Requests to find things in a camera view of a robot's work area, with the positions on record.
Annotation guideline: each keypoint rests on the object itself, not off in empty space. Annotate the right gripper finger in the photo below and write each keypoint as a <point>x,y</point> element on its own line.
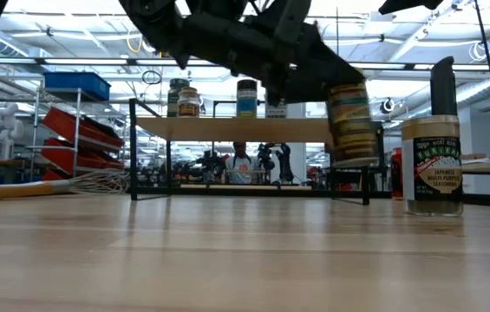
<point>413,3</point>

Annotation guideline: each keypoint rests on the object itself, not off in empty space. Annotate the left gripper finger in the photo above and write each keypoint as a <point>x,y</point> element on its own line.
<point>314,73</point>

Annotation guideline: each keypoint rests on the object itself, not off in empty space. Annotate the white lid bagel seasoning jar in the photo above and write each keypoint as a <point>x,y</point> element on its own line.
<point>276,112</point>

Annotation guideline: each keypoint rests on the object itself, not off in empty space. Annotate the black lid oregano jar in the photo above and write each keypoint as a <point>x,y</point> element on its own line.
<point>246,102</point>

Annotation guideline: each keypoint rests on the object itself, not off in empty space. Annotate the yellow lid spice jar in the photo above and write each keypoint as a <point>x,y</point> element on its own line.
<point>350,125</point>

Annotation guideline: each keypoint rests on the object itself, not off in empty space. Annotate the small clear glass spice jar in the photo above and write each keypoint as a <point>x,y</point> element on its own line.
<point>188,106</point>

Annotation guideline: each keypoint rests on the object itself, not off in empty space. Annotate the green lid spice jar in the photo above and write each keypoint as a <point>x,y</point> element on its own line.
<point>174,93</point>

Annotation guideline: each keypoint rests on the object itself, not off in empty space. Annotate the tan lid furikake jar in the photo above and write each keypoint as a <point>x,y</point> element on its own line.
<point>433,173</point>

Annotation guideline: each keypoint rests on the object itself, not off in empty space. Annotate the black background robot arm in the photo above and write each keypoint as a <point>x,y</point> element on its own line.
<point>210,160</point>
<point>285,160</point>

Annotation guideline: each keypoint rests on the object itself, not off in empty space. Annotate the black overhead light bar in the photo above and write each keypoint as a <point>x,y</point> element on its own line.
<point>129,62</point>

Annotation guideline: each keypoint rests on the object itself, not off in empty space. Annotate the person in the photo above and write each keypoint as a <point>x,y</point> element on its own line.
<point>241,169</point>

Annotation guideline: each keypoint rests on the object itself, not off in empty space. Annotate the red cola can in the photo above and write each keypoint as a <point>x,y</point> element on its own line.
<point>396,173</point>

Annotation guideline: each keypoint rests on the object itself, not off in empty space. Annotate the blue plastic bin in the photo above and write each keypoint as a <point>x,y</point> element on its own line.
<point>77,84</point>

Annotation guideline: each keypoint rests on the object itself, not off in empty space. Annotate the red plastic bin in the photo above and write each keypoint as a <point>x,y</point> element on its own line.
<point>67,158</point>
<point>80,128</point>
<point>53,175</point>

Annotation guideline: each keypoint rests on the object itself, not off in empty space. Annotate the metal storage rack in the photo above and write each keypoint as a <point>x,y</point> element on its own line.
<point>76,130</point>

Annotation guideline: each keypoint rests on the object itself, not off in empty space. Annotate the wooden shelf with black frame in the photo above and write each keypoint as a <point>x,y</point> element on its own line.
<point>236,130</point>

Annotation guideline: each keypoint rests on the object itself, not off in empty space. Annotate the dark round-topped post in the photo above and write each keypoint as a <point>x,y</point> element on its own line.
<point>442,86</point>

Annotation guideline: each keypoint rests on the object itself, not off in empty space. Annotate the black aluminium table frame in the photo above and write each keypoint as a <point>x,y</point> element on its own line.
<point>487,199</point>

